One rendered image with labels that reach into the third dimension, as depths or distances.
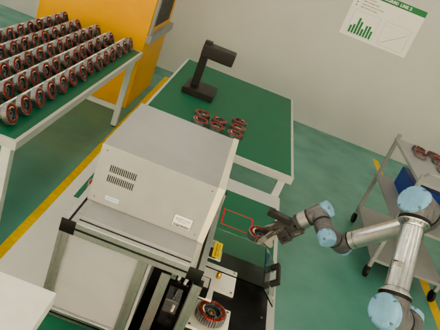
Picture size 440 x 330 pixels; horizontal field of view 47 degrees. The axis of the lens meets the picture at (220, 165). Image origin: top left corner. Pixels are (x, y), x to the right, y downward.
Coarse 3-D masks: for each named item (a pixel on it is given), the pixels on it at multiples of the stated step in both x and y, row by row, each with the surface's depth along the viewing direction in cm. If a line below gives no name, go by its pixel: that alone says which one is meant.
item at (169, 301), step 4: (172, 288) 182; (168, 292) 179; (172, 292) 180; (180, 292) 181; (168, 296) 177; (172, 296) 178; (176, 296) 179; (180, 296) 179; (164, 300) 181; (168, 300) 176; (172, 300) 176; (176, 300) 177; (164, 304) 177; (168, 304) 177; (176, 304) 176; (164, 308) 178; (168, 308) 177; (176, 308) 177; (172, 312) 178
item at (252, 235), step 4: (252, 228) 228; (256, 228) 230; (260, 228) 231; (248, 232) 226; (252, 232) 225; (256, 232) 230; (260, 232) 229; (264, 232) 230; (248, 236) 225; (252, 236) 223; (256, 236) 224; (260, 236) 226; (252, 240) 224; (256, 240) 224; (264, 244) 224
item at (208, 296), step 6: (204, 276) 178; (168, 282) 173; (174, 282) 173; (180, 282) 174; (192, 282) 173; (204, 282) 175; (210, 282) 177; (180, 288) 174; (186, 288) 173; (204, 288) 173; (174, 294) 176; (204, 294) 173; (210, 294) 177; (210, 300) 175
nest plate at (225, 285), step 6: (204, 270) 204; (210, 270) 206; (210, 276) 202; (222, 276) 205; (228, 276) 206; (216, 282) 200; (222, 282) 202; (228, 282) 203; (234, 282) 204; (210, 288) 197; (216, 288) 197; (222, 288) 198; (228, 288) 200; (228, 294) 197
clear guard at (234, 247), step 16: (224, 240) 175; (240, 240) 179; (208, 256) 164; (224, 256) 167; (240, 256) 170; (256, 256) 174; (224, 272) 159; (240, 272) 162; (256, 272) 165; (272, 272) 177; (272, 288) 169; (272, 304) 163
